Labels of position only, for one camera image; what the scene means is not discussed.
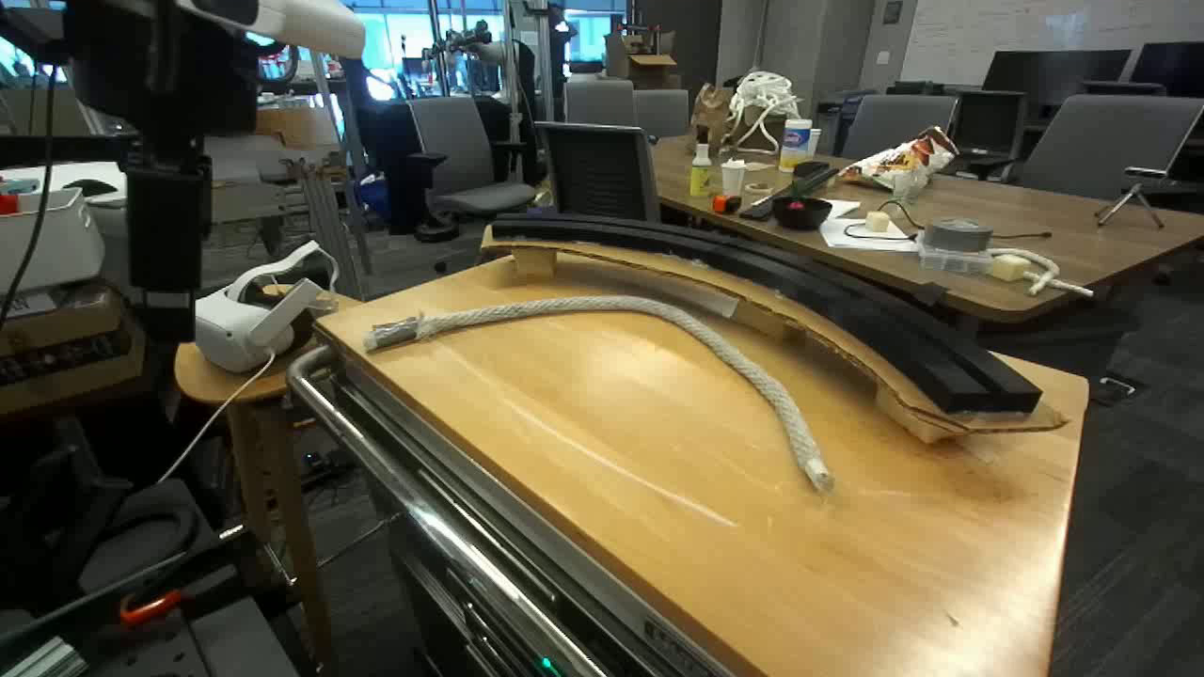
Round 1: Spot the white braided rope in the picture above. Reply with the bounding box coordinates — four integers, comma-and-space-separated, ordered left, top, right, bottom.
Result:
361, 294, 839, 498

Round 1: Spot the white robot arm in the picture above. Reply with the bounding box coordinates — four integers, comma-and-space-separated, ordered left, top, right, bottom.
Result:
62, 0, 366, 338

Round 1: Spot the curved cardboard base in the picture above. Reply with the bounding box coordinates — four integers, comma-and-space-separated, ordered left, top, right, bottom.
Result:
480, 226, 1064, 445

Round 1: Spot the dark office chair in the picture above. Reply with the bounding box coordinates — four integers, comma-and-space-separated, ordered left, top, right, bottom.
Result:
539, 119, 658, 220

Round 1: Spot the black bowl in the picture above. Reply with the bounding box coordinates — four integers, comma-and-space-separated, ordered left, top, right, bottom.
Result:
771, 194, 831, 229

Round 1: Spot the round wooden stool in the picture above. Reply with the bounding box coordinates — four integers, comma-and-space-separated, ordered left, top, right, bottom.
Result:
173, 343, 336, 674

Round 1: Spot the white VR headset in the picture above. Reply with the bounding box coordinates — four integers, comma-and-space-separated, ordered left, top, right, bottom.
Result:
194, 241, 337, 372

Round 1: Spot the black curved track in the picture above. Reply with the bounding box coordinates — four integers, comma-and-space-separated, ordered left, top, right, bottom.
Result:
491, 214, 1043, 412

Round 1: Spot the grey tape roll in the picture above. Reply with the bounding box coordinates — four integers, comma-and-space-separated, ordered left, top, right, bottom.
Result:
923, 218, 992, 251

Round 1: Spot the chip snack bag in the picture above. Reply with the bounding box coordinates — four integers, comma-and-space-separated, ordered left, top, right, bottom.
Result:
852, 124, 959, 189

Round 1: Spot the grey chair right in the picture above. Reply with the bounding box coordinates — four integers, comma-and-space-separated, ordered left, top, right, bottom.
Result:
1020, 93, 1204, 199

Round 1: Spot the white rope bundle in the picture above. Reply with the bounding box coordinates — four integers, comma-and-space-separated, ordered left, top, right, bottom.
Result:
726, 68, 805, 153

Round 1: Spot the chrome cart handle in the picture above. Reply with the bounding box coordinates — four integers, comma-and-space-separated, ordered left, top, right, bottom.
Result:
288, 345, 604, 677

